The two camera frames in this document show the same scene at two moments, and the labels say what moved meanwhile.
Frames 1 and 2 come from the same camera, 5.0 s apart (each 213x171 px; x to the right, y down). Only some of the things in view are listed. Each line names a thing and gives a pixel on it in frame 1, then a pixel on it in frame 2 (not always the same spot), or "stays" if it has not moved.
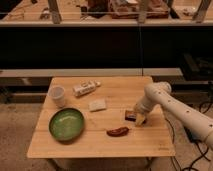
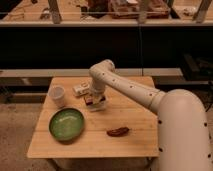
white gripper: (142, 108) to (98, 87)
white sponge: (97, 104) stays
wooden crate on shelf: (129, 9) stays
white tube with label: (85, 87) stays
